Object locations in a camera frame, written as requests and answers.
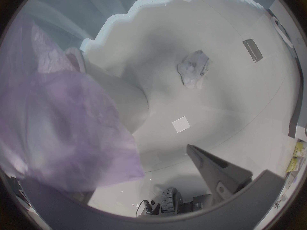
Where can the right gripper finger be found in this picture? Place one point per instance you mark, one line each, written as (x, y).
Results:
(215, 174)

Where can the white trash bin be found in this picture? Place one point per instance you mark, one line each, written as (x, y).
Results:
(120, 94)

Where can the purple plastic bag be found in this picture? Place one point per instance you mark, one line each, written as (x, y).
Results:
(67, 128)

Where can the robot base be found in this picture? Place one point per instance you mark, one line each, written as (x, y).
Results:
(169, 200)

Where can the crumpled white paper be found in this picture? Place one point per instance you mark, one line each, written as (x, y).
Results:
(193, 68)

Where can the pale blue curtain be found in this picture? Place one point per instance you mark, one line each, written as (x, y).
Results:
(84, 8)

